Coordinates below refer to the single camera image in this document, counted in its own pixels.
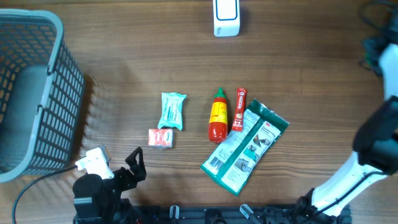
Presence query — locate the red white tissue pack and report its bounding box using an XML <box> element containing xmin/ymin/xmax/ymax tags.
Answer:
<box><xmin>148</xmin><ymin>129</ymin><xmax>174</xmax><ymax>149</ymax></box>

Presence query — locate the teal wet wipes pack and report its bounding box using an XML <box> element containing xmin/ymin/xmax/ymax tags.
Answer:
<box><xmin>157</xmin><ymin>93</ymin><xmax>187</xmax><ymax>131</ymax></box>

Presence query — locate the red chili sauce bottle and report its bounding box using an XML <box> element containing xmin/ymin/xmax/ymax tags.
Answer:
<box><xmin>208</xmin><ymin>87</ymin><xmax>228</xmax><ymax>143</ymax></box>

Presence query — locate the green white glove package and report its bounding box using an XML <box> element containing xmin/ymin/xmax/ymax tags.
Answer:
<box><xmin>200</xmin><ymin>99</ymin><xmax>289</xmax><ymax>196</ymax></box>

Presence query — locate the red coffee stick sachet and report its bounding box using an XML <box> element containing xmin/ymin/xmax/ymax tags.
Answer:
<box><xmin>231</xmin><ymin>88</ymin><xmax>247</xmax><ymax>132</ymax></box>

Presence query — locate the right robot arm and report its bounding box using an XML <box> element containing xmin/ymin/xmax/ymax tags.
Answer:
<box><xmin>292</xmin><ymin>43</ymin><xmax>397</xmax><ymax>223</ymax></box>

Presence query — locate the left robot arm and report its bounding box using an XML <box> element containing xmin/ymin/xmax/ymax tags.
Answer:
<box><xmin>72</xmin><ymin>145</ymin><xmax>147</xmax><ymax>223</ymax></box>

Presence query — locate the white barcode scanner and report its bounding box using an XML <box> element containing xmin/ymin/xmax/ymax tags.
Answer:
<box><xmin>213</xmin><ymin>0</ymin><xmax>240</xmax><ymax>37</ymax></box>

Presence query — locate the grey plastic mesh basket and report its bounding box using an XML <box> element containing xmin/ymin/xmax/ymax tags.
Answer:
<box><xmin>1</xmin><ymin>9</ymin><xmax>85</xmax><ymax>182</ymax></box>

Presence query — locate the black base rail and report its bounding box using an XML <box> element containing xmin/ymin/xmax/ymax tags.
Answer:
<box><xmin>131</xmin><ymin>204</ymin><xmax>353</xmax><ymax>224</ymax></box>

